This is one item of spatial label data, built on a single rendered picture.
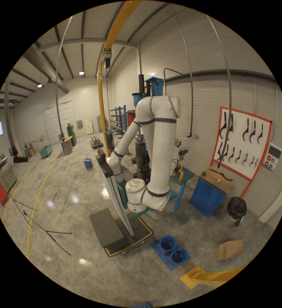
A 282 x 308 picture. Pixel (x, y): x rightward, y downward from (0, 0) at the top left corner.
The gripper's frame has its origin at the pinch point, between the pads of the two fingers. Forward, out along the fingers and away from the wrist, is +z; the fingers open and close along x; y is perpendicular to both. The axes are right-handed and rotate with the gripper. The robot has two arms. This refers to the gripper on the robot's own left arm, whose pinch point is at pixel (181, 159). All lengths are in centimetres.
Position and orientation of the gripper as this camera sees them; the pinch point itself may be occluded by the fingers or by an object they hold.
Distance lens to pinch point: 151.0
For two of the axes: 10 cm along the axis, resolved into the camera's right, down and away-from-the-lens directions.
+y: -4.7, -3.7, 8.0
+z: 0.5, 9.0, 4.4
